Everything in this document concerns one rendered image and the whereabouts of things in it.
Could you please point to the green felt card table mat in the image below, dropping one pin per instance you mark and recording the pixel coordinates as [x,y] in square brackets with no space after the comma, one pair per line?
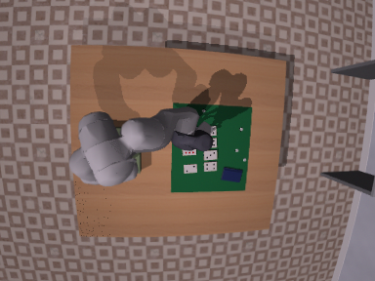
[228,121]

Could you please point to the dark blue card stack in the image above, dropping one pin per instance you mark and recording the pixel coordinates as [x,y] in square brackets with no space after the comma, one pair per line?
[230,174]

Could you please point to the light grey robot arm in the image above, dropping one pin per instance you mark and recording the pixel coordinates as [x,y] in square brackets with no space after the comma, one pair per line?
[109,158]

